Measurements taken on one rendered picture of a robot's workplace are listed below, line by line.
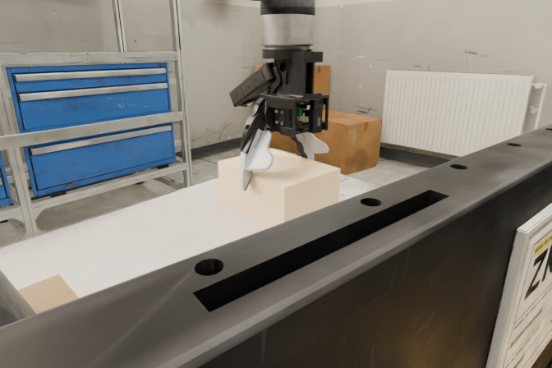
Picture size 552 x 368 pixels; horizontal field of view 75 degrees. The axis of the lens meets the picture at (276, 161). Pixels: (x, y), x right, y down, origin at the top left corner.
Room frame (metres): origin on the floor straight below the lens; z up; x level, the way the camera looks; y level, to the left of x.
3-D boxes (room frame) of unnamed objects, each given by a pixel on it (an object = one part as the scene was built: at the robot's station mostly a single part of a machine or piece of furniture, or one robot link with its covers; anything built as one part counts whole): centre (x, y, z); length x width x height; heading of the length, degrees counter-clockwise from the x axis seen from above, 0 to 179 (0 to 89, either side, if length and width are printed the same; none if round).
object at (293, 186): (0.55, 0.00, 0.74); 0.16 x 0.12 x 0.07; 42
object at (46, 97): (1.73, 0.82, 0.60); 0.72 x 0.03 x 0.56; 138
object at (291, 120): (0.53, -0.02, 0.89); 0.09 x 0.08 x 0.12; 42
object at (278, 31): (0.53, -0.02, 0.97); 0.08 x 0.08 x 0.05
